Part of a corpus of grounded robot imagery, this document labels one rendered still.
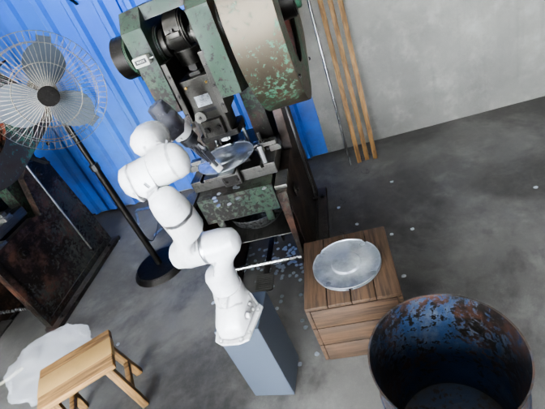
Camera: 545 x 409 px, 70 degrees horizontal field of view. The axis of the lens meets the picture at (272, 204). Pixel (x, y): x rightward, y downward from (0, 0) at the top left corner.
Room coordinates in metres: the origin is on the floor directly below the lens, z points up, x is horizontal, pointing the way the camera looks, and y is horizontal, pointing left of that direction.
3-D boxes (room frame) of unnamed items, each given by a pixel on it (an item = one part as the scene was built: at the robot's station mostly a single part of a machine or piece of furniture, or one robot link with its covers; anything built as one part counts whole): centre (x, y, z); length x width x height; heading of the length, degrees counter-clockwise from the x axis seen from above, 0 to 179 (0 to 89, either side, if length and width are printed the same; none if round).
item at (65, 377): (1.31, 1.09, 0.16); 0.34 x 0.24 x 0.34; 105
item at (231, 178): (1.72, 0.14, 0.72); 0.25 x 0.14 x 0.14; 163
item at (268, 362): (1.11, 0.27, 0.23); 0.18 x 0.18 x 0.45; 69
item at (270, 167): (1.89, 0.08, 0.68); 0.45 x 0.30 x 0.06; 73
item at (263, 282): (1.76, 0.12, 0.14); 0.59 x 0.10 x 0.05; 163
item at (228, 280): (1.11, 0.23, 0.71); 0.18 x 0.11 x 0.25; 76
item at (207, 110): (1.85, 0.10, 1.04); 0.17 x 0.15 x 0.30; 163
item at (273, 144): (1.84, -0.08, 0.76); 0.17 x 0.06 x 0.10; 73
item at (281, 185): (1.95, -0.21, 0.45); 0.92 x 0.12 x 0.90; 163
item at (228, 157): (1.77, 0.12, 0.78); 0.29 x 0.29 x 0.01
